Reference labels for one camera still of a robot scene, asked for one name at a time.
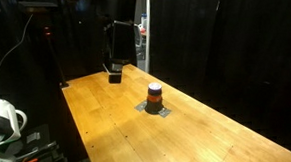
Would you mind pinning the background plastic bottle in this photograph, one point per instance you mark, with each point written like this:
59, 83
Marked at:
144, 20

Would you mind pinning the grey square coaster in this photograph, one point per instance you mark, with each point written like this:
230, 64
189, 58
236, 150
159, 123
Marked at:
165, 112

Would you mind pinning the dark bottle with purple cap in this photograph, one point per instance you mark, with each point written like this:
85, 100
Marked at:
153, 108

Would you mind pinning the white machine housing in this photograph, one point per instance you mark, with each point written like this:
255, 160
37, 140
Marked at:
3, 115

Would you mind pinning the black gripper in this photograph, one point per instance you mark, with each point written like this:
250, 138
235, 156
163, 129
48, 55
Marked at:
123, 42

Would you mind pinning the white vertical pole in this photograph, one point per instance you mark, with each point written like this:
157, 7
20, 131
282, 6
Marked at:
148, 41

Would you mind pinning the dark overhead device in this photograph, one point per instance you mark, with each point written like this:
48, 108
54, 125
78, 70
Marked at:
36, 6

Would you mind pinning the black curtain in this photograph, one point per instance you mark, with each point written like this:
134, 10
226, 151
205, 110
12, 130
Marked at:
250, 35

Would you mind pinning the black tripod stand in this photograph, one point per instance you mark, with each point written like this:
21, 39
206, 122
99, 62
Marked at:
55, 62

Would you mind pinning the background office chair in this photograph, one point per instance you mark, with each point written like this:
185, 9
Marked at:
139, 41

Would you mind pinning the small grey square plate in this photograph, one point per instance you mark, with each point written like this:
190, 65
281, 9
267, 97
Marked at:
140, 107

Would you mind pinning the orange elastic band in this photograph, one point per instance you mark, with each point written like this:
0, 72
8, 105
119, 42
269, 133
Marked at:
154, 99

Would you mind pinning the black clamp equipment pile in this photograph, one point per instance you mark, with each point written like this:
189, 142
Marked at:
45, 149

